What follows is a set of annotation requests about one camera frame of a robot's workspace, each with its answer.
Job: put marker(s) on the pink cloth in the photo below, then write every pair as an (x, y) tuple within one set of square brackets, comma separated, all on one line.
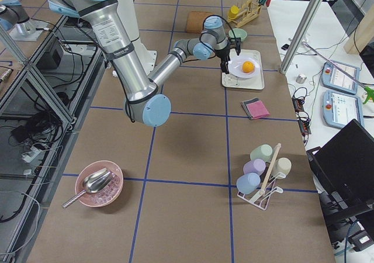
[(257, 110)]

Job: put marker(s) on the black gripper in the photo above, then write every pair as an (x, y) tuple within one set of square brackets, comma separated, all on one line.
[(222, 53)]

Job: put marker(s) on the aluminium frame post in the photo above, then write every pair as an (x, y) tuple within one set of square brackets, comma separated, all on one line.
[(301, 30)]

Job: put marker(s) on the green ceramic bowl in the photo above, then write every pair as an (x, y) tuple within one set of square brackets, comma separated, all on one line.
[(238, 33)]

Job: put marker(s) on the white round plate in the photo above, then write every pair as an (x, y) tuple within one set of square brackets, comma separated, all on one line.
[(235, 67)]

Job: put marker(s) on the green cup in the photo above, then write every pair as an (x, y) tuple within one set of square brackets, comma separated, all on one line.
[(263, 152)]

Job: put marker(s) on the wooden dish rack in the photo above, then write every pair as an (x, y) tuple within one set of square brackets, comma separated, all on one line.
[(249, 10)]

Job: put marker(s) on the purple cup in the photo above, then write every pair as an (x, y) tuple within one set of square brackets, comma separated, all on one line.
[(254, 166)]

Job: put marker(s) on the blue teach pendant tablet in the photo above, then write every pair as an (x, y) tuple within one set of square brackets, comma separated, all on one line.
[(335, 79)]

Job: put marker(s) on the blue cup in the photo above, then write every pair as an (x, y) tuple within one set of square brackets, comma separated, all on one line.
[(247, 183)]

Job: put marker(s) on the white wire cup rack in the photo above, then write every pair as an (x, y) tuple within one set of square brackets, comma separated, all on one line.
[(260, 196)]

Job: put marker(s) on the orange fruit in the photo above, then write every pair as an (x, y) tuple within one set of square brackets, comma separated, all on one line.
[(248, 67)]

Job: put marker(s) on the metal stand with green clip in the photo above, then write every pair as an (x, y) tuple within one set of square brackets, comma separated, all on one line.
[(368, 90)]

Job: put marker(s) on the beige cup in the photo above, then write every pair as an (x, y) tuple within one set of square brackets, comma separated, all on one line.
[(282, 165)]

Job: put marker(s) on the yellow mug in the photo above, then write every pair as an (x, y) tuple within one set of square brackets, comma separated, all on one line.
[(233, 12)]

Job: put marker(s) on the cream bear tray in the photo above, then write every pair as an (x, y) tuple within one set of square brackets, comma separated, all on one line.
[(237, 78)]

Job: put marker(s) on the wooden cutting board tray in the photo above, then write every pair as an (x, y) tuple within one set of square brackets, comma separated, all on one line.
[(195, 21)]

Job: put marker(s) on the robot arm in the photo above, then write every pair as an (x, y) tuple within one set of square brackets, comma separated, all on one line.
[(16, 21), (143, 102)]

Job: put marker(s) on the metal scoop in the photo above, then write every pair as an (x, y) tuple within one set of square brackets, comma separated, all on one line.
[(92, 184)]

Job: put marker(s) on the black laptop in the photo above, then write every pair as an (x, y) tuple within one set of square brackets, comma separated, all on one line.
[(344, 167)]

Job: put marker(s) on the metal cylinder weight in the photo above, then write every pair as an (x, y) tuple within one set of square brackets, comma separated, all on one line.
[(301, 78)]

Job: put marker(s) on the pink bowl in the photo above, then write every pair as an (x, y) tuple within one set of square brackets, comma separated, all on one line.
[(109, 193)]

